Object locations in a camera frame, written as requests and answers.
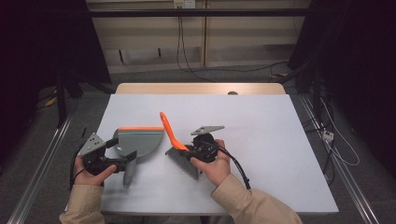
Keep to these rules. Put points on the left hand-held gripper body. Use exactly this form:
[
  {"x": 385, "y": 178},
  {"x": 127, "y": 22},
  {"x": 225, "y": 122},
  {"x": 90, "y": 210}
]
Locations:
[{"x": 91, "y": 146}]

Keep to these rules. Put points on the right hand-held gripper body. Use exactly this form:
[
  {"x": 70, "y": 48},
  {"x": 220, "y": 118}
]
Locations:
[{"x": 200, "y": 152}]

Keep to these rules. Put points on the grey dustpan with orange edge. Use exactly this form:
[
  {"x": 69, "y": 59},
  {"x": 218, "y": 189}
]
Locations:
[{"x": 140, "y": 141}]

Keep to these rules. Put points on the orange brush with grey bristles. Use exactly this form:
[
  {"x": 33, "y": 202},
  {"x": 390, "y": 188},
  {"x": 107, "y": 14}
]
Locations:
[{"x": 169, "y": 130}]

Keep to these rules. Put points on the person's right hand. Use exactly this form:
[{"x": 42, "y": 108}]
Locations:
[{"x": 216, "y": 169}]

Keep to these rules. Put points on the person's left hand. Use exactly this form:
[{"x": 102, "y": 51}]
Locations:
[{"x": 90, "y": 179}]

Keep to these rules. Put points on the small black floor object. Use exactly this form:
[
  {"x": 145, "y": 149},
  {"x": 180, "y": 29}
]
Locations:
[{"x": 84, "y": 132}]

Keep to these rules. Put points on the black metal stand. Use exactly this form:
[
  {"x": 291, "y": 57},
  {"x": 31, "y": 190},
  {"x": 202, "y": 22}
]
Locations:
[{"x": 61, "y": 102}]

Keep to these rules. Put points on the yellow floor tape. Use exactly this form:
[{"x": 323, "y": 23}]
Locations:
[{"x": 51, "y": 101}]

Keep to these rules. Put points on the dark round table grommet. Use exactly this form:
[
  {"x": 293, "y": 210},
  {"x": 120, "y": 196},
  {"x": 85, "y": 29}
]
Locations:
[{"x": 232, "y": 92}]

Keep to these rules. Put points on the black curtain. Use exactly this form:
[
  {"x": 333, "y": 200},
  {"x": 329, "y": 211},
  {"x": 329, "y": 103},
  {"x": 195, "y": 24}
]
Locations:
[
  {"x": 46, "y": 46},
  {"x": 358, "y": 62}
]

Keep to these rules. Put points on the yellowish vertical strip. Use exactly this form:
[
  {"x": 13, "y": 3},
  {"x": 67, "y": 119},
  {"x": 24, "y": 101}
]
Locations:
[{"x": 205, "y": 34}]

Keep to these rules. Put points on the black horizontal metal bar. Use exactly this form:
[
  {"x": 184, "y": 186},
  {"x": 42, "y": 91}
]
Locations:
[{"x": 199, "y": 12}]

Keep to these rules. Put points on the aluminium floor rail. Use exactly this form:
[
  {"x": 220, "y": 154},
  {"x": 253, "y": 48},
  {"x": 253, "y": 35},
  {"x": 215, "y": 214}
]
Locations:
[
  {"x": 345, "y": 177},
  {"x": 40, "y": 174}
]

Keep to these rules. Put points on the white wall socket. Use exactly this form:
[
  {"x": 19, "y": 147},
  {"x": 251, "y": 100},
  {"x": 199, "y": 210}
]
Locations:
[{"x": 184, "y": 3}]

